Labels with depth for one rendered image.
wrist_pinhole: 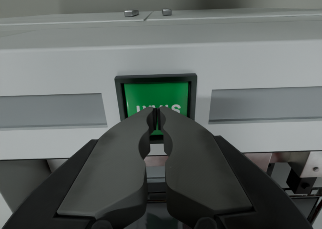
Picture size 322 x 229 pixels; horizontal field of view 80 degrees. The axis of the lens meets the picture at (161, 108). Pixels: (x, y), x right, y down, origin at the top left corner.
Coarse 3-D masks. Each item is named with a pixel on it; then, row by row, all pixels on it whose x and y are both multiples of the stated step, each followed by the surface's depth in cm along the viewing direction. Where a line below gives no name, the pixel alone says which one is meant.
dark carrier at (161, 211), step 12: (156, 204) 29; (300, 204) 29; (312, 204) 29; (144, 216) 31; (156, 216) 31; (168, 216) 30; (132, 228) 32; (144, 228) 32; (156, 228) 32; (168, 228) 32; (180, 228) 32
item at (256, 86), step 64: (0, 64) 13; (64, 64) 13; (128, 64) 13; (192, 64) 13; (256, 64) 13; (320, 64) 13; (0, 128) 16; (64, 128) 15; (256, 128) 16; (320, 128) 16
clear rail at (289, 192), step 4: (284, 188) 29; (288, 188) 29; (312, 188) 29; (316, 188) 29; (320, 188) 28; (148, 192) 29; (152, 192) 29; (156, 192) 29; (160, 192) 29; (164, 192) 29; (288, 192) 28; (292, 192) 28; (312, 192) 28; (316, 192) 28; (320, 192) 28; (148, 196) 28; (152, 196) 28; (156, 196) 28; (160, 196) 28; (164, 196) 28; (292, 196) 28; (296, 196) 28; (300, 196) 28; (304, 196) 28; (308, 196) 28; (312, 196) 28; (316, 196) 28; (320, 196) 28; (148, 200) 28; (152, 200) 28; (156, 200) 28; (160, 200) 28; (164, 200) 28
